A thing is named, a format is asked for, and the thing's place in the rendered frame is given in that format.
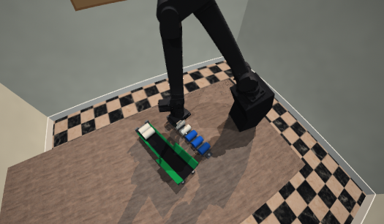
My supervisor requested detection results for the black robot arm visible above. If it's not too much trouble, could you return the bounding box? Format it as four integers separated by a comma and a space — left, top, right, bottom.
157, 0, 266, 117

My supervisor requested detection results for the blue plastic bar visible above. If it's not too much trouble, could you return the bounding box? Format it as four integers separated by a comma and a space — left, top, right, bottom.
185, 130, 197, 142
197, 142, 211, 155
191, 135, 203, 148

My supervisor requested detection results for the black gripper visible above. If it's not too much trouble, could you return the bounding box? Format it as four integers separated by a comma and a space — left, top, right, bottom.
167, 108, 191, 127

